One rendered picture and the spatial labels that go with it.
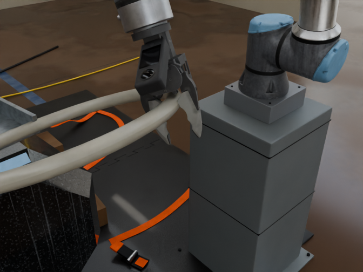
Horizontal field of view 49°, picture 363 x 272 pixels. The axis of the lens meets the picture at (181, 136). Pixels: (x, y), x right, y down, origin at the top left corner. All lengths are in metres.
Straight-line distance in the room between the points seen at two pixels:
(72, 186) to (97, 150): 1.01
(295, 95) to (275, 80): 0.12
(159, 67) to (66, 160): 0.20
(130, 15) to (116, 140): 0.22
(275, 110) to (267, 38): 0.26
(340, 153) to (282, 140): 1.61
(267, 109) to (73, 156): 0.98
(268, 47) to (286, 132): 0.30
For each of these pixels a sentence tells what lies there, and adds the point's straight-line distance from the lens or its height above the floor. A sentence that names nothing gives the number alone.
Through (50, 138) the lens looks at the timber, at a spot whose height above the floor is 0.11.
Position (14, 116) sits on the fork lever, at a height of 1.07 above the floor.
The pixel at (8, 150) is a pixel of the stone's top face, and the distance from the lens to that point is 1.50.
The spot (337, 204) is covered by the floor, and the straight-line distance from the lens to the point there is 2.54.
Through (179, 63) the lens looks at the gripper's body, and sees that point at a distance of 0.70.
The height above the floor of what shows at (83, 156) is 1.25.
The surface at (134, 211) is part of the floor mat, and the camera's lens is 2.32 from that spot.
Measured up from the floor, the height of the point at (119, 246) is 0.07.
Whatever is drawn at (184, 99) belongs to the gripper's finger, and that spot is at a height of 1.25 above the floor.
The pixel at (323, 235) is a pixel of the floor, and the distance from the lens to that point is 2.31.
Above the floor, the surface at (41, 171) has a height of 1.24.
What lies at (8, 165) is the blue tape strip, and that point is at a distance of 1.46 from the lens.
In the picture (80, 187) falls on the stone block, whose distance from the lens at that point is 1.61.
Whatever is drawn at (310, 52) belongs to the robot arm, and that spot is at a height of 1.14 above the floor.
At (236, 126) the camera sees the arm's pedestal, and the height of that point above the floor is 0.85.
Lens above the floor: 1.57
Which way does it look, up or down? 32 degrees down
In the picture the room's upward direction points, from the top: straight up
